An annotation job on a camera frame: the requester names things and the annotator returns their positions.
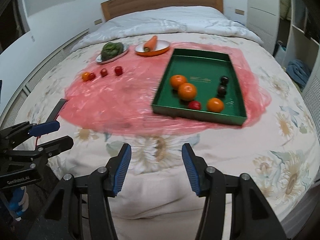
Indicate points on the small red apple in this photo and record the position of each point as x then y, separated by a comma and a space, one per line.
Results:
92, 76
195, 105
103, 72
118, 70

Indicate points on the white wardrobe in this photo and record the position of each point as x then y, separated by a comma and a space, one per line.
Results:
262, 12

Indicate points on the pink plastic sheet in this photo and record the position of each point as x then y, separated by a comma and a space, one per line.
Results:
112, 100

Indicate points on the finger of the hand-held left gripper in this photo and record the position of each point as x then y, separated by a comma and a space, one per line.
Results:
45, 128
57, 143

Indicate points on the carrot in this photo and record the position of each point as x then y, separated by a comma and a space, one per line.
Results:
150, 43

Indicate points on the green cardboard box tray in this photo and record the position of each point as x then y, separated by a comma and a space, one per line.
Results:
200, 67

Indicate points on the blue folded blanket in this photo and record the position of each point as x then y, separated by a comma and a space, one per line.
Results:
298, 71

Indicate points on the white bag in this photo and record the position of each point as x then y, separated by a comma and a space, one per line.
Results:
281, 52

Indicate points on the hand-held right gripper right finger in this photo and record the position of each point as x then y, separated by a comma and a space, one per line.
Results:
191, 170

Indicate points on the white oval plate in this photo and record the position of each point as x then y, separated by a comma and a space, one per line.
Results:
110, 58

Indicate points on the green leafy vegetable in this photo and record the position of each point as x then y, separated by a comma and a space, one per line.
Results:
112, 50

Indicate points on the wall socket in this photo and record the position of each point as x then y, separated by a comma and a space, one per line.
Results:
98, 21
239, 11

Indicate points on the hanging dark clothes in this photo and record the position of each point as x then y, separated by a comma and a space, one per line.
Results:
313, 27

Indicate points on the orange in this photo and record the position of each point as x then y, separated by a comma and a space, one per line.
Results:
187, 91
178, 81
85, 76
215, 105

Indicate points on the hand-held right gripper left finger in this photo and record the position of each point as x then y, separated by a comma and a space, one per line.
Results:
122, 170

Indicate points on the green puffer jacket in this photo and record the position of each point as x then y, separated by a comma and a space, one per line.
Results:
285, 2

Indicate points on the floral bedsheet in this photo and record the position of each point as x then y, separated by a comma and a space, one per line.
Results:
162, 205

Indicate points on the orange enamel bowl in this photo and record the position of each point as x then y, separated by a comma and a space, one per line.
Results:
162, 47

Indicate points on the wooden headboard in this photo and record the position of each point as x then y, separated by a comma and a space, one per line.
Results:
162, 1

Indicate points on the dark purple plum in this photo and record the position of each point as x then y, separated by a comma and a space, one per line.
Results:
221, 90
224, 80

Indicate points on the white duvet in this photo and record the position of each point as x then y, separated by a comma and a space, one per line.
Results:
175, 22

